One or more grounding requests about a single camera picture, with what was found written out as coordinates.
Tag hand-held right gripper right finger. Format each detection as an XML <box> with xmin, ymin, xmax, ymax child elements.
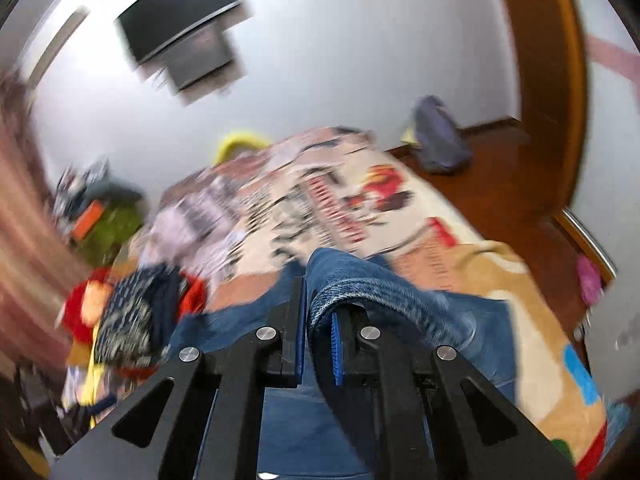
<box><xmin>331</xmin><ymin>308</ymin><xmax>578</xmax><ymax>480</ymax></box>

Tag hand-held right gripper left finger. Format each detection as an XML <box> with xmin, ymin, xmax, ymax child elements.
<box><xmin>50</xmin><ymin>276</ymin><xmax>307</xmax><ymax>480</ymax></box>

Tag blue denim jeans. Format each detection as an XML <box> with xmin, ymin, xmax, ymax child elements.
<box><xmin>170</xmin><ymin>247</ymin><xmax>517</xmax><ymax>480</ymax></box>

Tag pile of colourful clothes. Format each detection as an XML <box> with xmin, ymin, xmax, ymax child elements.
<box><xmin>59</xmin><ymin>267</ymin><xmax>207</xmax><ymax>381</ymax></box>

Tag printed blanket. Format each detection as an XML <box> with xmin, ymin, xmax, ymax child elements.
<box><xmin>112</xmin><ymin>126</ymin><xmax>631</xmax><ymax>478</ymax></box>

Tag dark patterned garment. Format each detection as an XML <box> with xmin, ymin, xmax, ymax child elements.
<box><xmin>93</xmin><ymin>265</ymin><xmax>182</xmax><ymax>367</ymax></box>

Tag yellow plastic object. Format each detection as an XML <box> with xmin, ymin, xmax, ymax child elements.
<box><xmin>214</xmin><ymin>131</ymin><xmax>273</xmax><ymax>166</ymax></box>

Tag green cloth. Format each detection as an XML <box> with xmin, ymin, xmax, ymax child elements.
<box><xmin>75</xmin><ymin>207</ymin><xmax>146</xmax><ymax>266</ymax></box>

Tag grey cloth bag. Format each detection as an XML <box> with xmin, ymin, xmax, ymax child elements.
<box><xmin>411</xmin><ymin>95</ymin><xmax>474</xmax><ymax>175</ymax></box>

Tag pink object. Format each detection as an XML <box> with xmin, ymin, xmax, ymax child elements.
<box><xmin>576</xmin><ymin>256</ymin><xmax>603</xmax><ymax>307</ymax></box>

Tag wooden door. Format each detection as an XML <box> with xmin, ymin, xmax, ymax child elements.
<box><xmin>492</xmin><ymin>0</ymin><xmax>590</xmax><ymax>221</ymax></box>

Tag wall-mounted black television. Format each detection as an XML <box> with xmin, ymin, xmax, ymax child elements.
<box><xmin>114</xmin><ymin>0</ymin><xmax>246</xmax><ymax>67</ymax></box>

